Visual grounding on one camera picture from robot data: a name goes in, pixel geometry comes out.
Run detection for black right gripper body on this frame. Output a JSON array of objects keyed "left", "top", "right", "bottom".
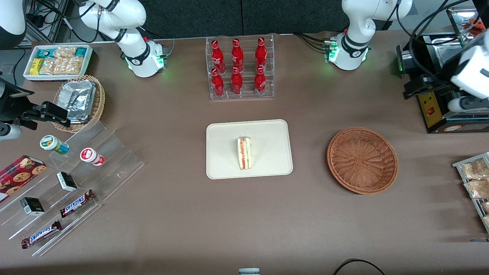
[{"left": 0, "top": 78, "right": 35, "bottom": 123}]

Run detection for triangle sandwich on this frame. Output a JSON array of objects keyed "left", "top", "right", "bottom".
[{"left": 236, "top": 136, "right": 253, "bottom": 171}]

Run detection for light wicker basket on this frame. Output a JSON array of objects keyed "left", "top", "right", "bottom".
[{"left": 52, "top": 75, "right": 106, "bottom": 133}]

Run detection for brown round wicker basket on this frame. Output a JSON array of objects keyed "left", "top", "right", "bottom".
[{"left": 327, "top": 127, "right": 398, "bottom": 195}]

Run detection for beige plastic tray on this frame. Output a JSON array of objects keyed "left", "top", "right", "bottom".
[{"left": 206, "top": 119, "right": 293, "bottom": 180}]

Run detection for silver foil packet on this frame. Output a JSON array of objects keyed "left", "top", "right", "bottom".
[
  {"left": 58, "top": 80, "right": 96, "bottom": 115},
  {"left": 66, "top": 92, "right": 95, "bottom": 124}
]

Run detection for green lid yogurt cup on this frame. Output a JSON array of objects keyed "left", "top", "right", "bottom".
[{"left": 40, "top": 135, "right": 70, "bottom": 155}]

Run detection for clear cracker bag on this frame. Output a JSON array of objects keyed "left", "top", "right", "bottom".
[
  {"left": 53, "top": 46, "right": 77, "bottom": 59},
  {"left": 67, "top": 56, "right": 84, "bottom": 75},
  {"left": 40, "top": 57, "right": 56, "bottom": 75},
  {"left": 53, "top": 57, "right": 70, "bottom": 75}
]

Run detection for red cookie box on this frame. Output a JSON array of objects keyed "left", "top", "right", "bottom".
[{"left": 0, "top": 155, "right": 47, "bottom": 203}]

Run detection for red lid yogurt cup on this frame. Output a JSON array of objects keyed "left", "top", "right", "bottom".
[{"left": 79, "top": 147, "right": 106, "bottom": 167}]

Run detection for white rectangular snack bin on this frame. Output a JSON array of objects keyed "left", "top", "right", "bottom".
[{"left": 23, "top": 44, "right": 94, "bottom": 82}]

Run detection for small black box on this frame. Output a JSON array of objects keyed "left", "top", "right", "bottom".
[
  {"left": 56, "top": 171, "right": 78, "bottom": 192},
  {"left": 20, "top": 197, "right": 45, "bottom": 216}
]

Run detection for clear acrylic stepped shelf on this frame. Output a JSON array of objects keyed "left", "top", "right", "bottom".
[{"left": 0, "top": 121, "right": 145, "bottom": 257}]

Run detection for snickers chocolate bar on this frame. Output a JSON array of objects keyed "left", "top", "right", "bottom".
[
  {"left": 60, "top": 189, "right": 96, "bottom": 218},
  {"left": 21, "top": 220, "right": 63, "bottom": 249}
]

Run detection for black partition panel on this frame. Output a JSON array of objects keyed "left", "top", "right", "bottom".
[
  {"left": 243, "top": 0, "right": 350, "bottom": 36},
  {"left": 138, "top": 0, "right": 243, "bottom": 39}
]

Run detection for red cola bottle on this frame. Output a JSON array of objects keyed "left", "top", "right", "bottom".
[
  {"left": 211, "top": 40, "right": 226, "bottom": 74},
  {"left": 232, "top": 39, "right": 244, "bottom": 73},
  {"left": 254, "top": 66, "right": 267, "bottom": 96},
  {"left": 231, "top": 67, "right": 243, "bottom": 95},
  {"left": 255, "top": 37, "right": 267, "bottom": 71},
  {"left": 211, "top": 68, "right": 225, "bottom": 97}
]

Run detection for clear acrylic bottle rack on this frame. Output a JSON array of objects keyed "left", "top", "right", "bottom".
[{"left": 206, "top": 34, "right": 275, "bottom": 100}]

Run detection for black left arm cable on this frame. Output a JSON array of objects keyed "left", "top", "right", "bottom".
[{"left": 395, "top": 0, "right": 489, "bottom": 89}]

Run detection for grey wire rack tray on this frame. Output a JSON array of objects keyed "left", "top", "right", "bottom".
[{"left": 452, "top": 152, "right": 489, "bottom": 234}]

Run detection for aluminium frame post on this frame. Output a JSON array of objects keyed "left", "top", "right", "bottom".
[{"left": 22, "top": 0, "right": 70, "bottom": 47}]

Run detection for black cable bundle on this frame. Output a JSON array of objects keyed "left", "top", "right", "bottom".
[{"left": 26, "top": 0, "right": 100, "bottom": 43}]

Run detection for black left base cables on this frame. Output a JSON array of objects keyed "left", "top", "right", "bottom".
[{"left": 293, "top": 32, "right": 332, "bottom": 53}]

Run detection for black looped floor cable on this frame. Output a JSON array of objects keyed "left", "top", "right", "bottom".
[{"left": 333, "top": 259, "right": 386, "bottom": 275}]

